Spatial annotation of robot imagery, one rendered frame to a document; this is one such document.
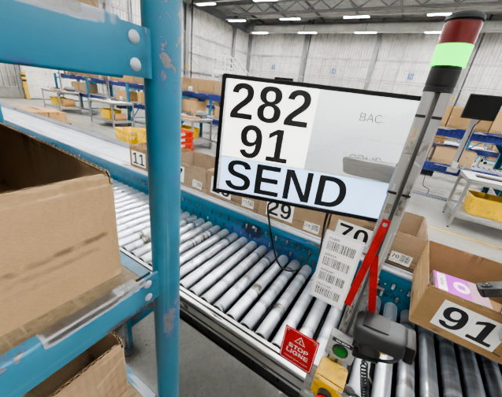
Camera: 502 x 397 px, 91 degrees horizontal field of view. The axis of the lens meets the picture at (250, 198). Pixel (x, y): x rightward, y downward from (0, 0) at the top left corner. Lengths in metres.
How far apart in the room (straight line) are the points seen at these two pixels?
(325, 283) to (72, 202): 0.58
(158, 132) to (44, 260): 0.12
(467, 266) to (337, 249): 0.74
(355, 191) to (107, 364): 0.58
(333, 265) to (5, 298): 0.57
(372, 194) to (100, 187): 0.59
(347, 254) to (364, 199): 0.15
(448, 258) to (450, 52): 0.88
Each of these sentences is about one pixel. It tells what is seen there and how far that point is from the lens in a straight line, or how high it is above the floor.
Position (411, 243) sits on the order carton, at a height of 1.02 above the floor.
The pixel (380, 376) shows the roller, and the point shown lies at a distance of 1.04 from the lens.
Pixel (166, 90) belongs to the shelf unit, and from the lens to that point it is 0.20.
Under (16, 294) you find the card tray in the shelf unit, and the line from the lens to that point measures 0.24.
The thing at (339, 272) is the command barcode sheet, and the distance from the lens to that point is 0.65.
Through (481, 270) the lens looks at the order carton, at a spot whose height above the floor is 1.01.
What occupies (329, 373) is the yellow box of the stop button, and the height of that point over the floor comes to 0.88.
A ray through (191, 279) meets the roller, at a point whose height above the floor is 0.74.
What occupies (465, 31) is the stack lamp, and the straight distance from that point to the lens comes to 0.55.
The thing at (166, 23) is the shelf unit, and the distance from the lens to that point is 0.21.
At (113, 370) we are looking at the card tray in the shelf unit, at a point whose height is 1.21.
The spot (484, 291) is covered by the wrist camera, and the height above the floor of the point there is 1.09.
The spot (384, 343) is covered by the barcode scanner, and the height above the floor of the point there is 1.07.
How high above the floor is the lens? 1.51
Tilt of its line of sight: 23 degrees down
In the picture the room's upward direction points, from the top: 7 degrees clockwise
